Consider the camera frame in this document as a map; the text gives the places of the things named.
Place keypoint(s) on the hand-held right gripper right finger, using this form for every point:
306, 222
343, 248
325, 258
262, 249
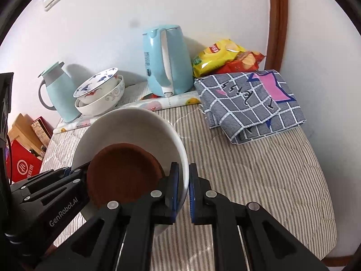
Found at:
193, 192

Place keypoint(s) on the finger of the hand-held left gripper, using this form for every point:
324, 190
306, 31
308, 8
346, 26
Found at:
42, 179
50, 192

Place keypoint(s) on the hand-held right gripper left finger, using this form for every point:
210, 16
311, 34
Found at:
174, 189

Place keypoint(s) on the brown round plate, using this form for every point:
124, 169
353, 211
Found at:
124, 175

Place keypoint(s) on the plain white bowl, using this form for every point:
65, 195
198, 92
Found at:
127, 127

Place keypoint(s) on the dark red patterned box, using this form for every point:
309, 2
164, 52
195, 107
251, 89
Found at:
42, 129

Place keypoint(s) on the cardboard box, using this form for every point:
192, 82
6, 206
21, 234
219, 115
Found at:
21, 129

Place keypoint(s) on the grey striped quilt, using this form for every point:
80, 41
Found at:
253, 175

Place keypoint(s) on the small white inner bowl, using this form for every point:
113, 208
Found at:
81, 104

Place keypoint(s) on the light blue thermos jug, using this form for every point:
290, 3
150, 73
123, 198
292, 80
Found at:
60, 96

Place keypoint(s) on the fruit printed plastic mat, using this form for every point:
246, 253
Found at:
180, 101

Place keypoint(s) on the grey checked folded cloth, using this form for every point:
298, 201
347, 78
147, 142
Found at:
239, 110

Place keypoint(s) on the large white patterned bowl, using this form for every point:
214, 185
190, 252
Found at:
110, 101

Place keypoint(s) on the white bowl with red bat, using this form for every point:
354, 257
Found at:
96, 90

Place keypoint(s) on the light blue electric kettle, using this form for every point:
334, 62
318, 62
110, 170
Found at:
174, 70

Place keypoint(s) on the yellow chips bag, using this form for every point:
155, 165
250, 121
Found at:
211, 59

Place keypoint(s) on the red chips bag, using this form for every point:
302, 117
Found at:
245, 62

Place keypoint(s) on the brown wooden frame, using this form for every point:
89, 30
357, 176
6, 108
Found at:
277, 19

